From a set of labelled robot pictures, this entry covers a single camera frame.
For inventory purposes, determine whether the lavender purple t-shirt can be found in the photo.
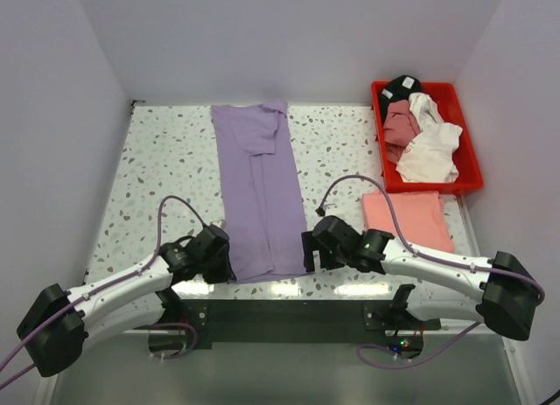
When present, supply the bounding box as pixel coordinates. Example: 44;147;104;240
211;101;307;283

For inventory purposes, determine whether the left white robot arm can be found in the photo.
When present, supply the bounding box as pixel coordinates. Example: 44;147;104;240
17;225;235;377

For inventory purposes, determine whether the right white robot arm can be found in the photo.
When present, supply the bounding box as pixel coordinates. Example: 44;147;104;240
301;216;542;341

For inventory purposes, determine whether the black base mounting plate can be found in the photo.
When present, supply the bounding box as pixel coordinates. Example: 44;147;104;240
157;299;441;349

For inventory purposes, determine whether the folded salmon pink t-shirt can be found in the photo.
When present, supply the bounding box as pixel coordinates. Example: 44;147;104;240
361;191;455;253

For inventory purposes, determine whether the white printed t-shirt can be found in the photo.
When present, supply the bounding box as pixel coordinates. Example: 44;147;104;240
396;92;463;184

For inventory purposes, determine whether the dusty pink t-shirt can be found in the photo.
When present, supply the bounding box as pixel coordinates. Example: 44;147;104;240
382;100;421;164

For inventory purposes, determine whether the black t-shirt with label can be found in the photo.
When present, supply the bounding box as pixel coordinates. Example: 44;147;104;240
379;75;423;112

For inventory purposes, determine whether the red plastic bin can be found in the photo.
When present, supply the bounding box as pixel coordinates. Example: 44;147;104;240
371;80;484;196

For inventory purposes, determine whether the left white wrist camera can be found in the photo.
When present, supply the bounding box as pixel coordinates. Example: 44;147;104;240
210;219;226;230

